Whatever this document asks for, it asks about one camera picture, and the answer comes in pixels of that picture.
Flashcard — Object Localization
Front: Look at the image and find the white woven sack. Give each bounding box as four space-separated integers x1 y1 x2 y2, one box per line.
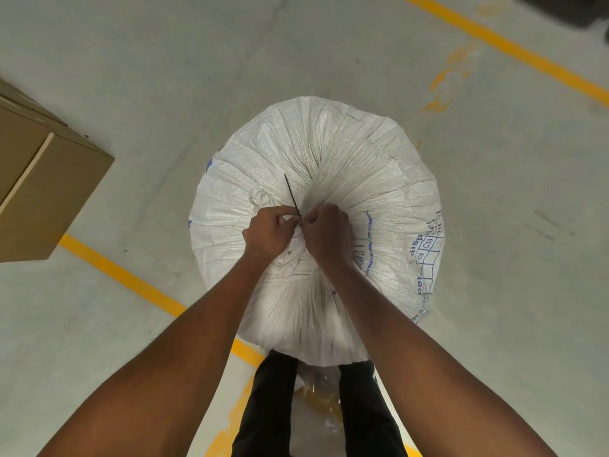
188 95 446 367

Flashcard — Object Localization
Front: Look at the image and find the person's right hand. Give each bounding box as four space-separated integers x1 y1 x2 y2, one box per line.
299 202 357 273

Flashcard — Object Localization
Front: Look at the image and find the person's leg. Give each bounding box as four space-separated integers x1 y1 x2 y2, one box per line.
338 359 409 457
231 349 300 457

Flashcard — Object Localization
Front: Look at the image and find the person's right leg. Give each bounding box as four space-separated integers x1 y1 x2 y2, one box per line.
338 359 409 457

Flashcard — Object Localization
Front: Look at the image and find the person's left leg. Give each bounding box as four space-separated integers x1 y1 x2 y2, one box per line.
231 349 300 457

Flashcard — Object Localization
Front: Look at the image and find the person's left forearm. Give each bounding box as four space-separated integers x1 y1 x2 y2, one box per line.
37 254 273 457

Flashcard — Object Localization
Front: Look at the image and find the brown cardboard box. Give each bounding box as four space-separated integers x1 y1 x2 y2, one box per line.
0 78 116 263

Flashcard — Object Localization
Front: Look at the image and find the black cable tie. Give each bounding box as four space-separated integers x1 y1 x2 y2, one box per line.
284 173 303 220

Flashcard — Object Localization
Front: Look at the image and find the person's left hand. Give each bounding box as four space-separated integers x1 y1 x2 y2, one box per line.
242 206 302 263

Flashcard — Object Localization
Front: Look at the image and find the person's right forearm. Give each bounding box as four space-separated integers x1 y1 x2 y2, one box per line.
320 262 558 457

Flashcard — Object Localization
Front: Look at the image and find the clear plastic bag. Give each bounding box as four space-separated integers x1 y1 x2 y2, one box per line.
291 364 344 457

